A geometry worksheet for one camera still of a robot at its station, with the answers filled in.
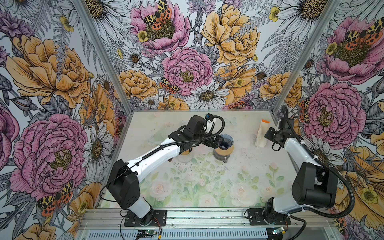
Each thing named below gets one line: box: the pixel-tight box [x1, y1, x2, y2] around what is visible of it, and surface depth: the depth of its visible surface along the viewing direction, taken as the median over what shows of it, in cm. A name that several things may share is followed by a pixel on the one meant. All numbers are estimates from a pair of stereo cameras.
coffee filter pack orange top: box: [255, 119, 271, 148], surface depth 101 cm
